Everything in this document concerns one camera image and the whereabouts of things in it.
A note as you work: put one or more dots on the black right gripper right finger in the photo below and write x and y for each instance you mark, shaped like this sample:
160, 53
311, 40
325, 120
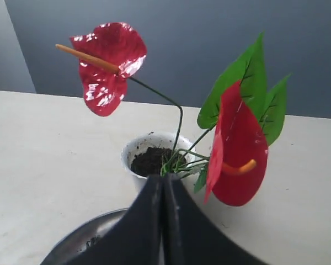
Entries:
189, 237

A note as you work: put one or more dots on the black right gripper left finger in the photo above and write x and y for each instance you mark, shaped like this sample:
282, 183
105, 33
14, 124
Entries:
135, 239

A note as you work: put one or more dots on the artificial red anthurium plant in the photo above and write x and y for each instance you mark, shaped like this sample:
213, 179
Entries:
245, 116

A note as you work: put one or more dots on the white scalloped plastic pot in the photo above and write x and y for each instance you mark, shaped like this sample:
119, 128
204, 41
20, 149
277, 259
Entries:
157, 153

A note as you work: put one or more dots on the round stainless steel plate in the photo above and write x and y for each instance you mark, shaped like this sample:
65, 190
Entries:
83, 237

